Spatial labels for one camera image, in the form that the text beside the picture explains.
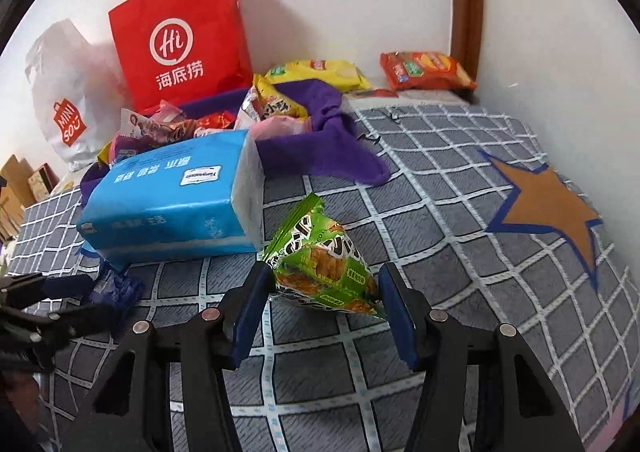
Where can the brown wooden door frame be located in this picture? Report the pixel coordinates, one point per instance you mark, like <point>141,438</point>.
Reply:
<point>467,7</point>

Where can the red snack packet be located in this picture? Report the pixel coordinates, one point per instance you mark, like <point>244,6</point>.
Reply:
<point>215,121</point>

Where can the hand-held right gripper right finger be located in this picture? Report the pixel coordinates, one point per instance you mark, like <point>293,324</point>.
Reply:
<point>400,317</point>

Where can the green snack packet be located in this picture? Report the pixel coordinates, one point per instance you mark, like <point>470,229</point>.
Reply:
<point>325,267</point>

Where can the purple cloth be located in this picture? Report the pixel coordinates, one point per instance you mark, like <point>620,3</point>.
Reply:
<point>325,152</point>

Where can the yellow chips bag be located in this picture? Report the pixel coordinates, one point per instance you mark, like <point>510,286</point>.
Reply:
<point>320,74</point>

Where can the pink white snack packet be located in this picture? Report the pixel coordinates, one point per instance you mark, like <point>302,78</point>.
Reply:
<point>145,124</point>

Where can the patterned book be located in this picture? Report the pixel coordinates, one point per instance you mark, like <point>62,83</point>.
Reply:
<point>42,182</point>

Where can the orange chips bag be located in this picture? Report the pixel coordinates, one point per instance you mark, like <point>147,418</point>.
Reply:
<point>425,69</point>

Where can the red paper bag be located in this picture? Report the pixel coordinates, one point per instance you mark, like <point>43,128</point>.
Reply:
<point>175,32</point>

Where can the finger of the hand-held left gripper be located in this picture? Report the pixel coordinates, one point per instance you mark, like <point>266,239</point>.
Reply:
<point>75,322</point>
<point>65,284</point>

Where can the white plastic bag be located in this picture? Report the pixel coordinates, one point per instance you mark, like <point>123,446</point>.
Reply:
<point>65,82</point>

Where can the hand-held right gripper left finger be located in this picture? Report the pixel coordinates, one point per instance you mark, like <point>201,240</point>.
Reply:
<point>250,317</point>

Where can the yellow triangular snack packet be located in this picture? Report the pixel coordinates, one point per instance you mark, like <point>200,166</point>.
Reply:
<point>275,102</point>

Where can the blue tissue pack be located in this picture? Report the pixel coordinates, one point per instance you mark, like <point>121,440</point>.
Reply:
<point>165,202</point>

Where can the small blue snack packet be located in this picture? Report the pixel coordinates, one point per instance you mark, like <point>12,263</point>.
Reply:
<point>117,292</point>

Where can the wooden headboard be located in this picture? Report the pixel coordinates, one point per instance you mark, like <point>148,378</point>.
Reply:
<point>15,187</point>

